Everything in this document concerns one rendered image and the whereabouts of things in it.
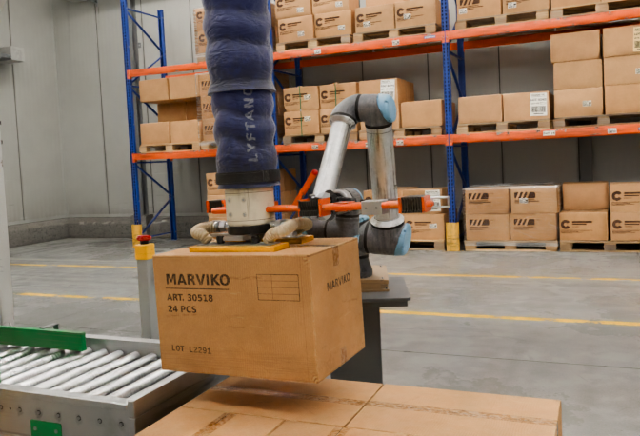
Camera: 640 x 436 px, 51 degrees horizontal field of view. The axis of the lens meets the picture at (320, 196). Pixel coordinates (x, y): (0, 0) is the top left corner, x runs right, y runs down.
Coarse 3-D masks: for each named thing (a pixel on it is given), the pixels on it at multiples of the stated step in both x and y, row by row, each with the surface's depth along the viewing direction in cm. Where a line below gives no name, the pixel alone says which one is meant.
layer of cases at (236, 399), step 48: (240, 384) 246; (288, 384) 243; (336, 384) 240; (144, 432) 205; (192, 432) 203; (240, 432) 201; (288, 432) 200; (336, 432) 198; (384, 432) 196; (432, 432) 195; (480, 432) 193; (528, 432) 191
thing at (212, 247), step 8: (216, 240) 228; (256, 240) 221; (192, 248) 227; (200, 248) 226; (208, 248) 225; (216, 248) 223; (224, 248) 222; (232, 248) 220; (240, 248) 219; (248, 248) 218; (256, 248) 216; (264, 248) 215; (272, 248) 214; (280, 248) 217
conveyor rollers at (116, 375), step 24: (0, 360) 291; (24, 360) 291; (48, 360) 291; (72, 360) 292; (96, 360) 283; (120, 360) 283; (144, 360) 282; (24, 384) 258; (48, 384) 257; (72, 384) 256; (96, 384) 255; (120, 384) 254; (144, 384) 253
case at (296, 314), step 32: (160, 256) 226; (192, 256) 220; (224, 256) 215; (256, 256) 210; (288, 256) 205; (320, 256) 209; (352, 256) 233; (160, 288) 227; (192, 288) 221; (224, 288) 216; (256, 288) 211; (288, 288) 206; (320, 288) 208; (352, 288) 232; (160, 320) 228; (192, 320) 222; (224, 320) 217; (256, 320) 212; (288, 320) 207; (320, 320) 207; (352, 320) 230; (192, 352) 223; (224, 352) 218; (256, 352) 212; (288, 352) 208; (320, 352) 206; (352, 352) 229
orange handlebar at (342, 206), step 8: (432, 200) 206; (216, 208) 236; (224, 208) 235; (272, 208) 226; (280, 208) 224; (288, 208) 223; (296, 208) 222; (328, 208) 217; (336, 208) 216; (344, 208) 215; (352, 208) 213; (360, 208) 212; (384, 208) 209
